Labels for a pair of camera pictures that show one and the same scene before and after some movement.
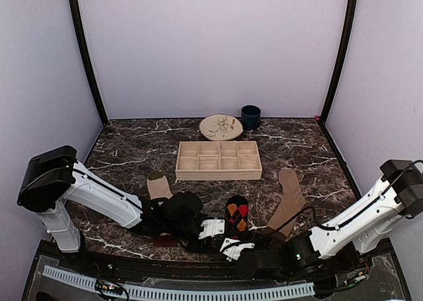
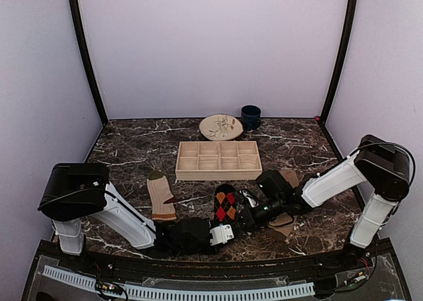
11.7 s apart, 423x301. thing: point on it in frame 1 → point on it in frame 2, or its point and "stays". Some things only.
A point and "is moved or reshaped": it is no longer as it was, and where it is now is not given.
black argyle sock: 237,212 is moved or reshaped
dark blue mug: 250,117 stays
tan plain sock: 291,202 stays
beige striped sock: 158,186 stays
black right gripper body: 282,278 → 259,219
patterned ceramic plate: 220,127 stays
